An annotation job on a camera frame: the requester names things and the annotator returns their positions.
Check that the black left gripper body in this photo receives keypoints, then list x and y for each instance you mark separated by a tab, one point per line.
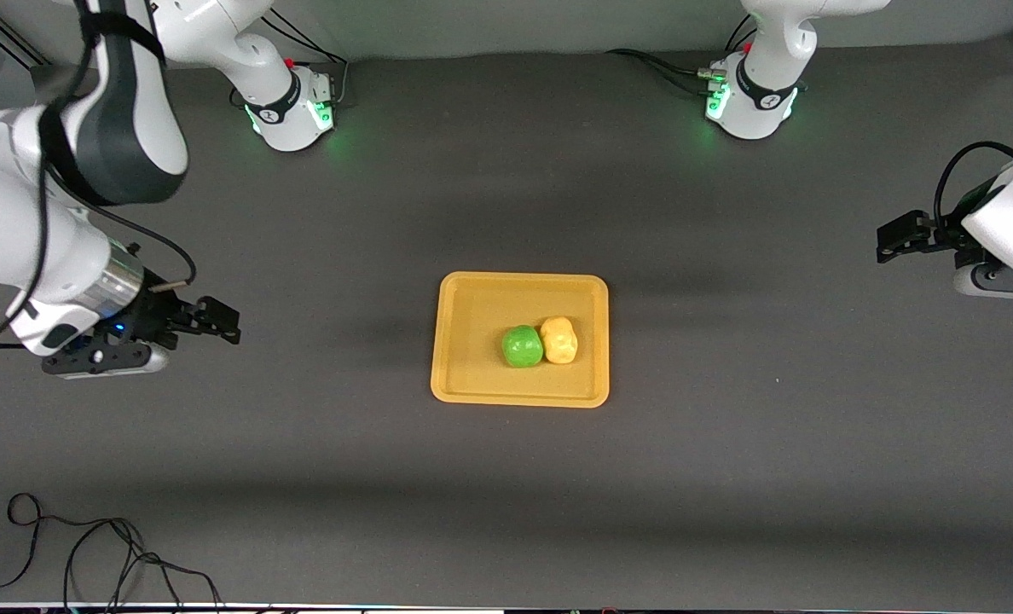
943	233

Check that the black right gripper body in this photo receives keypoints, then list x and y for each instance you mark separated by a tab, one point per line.
153	314

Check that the green apple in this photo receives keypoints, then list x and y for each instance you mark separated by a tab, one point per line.
523	347

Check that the yellow potato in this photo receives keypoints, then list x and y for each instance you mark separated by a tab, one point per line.
559	341

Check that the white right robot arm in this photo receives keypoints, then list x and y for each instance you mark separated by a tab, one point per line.
3	222

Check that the yellow plastic tray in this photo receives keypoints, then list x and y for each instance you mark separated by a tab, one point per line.
472	341

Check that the black metal frame rail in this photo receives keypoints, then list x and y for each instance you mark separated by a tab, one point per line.
12	47

